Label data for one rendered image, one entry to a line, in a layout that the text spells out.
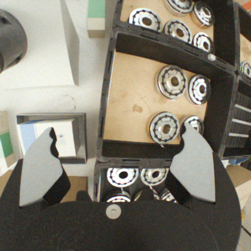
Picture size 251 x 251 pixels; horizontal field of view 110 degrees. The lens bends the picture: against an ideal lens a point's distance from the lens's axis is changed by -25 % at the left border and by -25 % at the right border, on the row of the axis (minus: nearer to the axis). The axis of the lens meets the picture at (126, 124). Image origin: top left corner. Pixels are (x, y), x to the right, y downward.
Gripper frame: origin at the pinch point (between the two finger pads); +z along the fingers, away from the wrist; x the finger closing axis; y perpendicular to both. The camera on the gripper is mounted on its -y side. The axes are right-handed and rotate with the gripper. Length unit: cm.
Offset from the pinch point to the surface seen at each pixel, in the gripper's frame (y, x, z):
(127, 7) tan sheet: -22.7, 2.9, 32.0
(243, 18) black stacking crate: -28, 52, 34
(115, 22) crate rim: -13.8, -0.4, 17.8
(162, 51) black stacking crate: -8.2, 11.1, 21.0
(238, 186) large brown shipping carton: 49, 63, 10
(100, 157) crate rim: 13.5, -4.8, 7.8
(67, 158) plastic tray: 30.2, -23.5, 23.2
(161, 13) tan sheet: -22.0, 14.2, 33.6
